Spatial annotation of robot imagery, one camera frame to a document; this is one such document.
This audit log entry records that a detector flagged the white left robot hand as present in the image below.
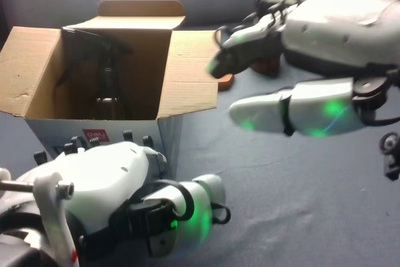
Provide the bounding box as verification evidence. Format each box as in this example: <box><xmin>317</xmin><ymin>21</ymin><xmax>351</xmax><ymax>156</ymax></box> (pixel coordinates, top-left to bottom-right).
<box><xmin>17</xmin><ymin>128</ymin><xmax>233</xmax><ymax>260</ymax></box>

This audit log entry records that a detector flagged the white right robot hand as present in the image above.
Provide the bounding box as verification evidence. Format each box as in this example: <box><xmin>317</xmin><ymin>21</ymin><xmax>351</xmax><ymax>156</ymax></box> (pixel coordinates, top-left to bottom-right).
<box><xmin>205</xmin><ymin>0</ymin><xmax>400</xmax><ymax>139</ymax></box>

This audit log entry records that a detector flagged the toy cupcake with strawberry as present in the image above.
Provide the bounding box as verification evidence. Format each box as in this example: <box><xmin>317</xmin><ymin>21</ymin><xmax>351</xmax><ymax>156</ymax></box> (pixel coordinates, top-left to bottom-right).
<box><xmin>251</xmin><ymin>54</ymin><xmax>281</xmax><ymax>76</ymax></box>

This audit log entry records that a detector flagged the orange hexagon block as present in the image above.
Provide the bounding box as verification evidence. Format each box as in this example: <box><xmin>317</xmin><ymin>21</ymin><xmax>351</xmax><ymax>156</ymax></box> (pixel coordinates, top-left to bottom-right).
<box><xmin>217</xmin><ymin>74</ymin><xmax>236</xmax><ymax>92</ymax></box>

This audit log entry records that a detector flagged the open cardboard box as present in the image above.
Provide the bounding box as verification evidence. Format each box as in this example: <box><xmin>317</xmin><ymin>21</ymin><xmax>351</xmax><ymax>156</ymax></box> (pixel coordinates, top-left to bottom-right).
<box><xmin>0</xmin><ymin>0</ymin><xmax>220</xmax><ymax>183</ymax></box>

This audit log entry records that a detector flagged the grey table cloth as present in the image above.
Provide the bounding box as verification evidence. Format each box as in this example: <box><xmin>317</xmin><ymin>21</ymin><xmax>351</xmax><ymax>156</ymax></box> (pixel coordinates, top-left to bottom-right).
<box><xmin>0</xmin><ymin>0</ymin><xmax>400</xmax><ymax>267</ymax></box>

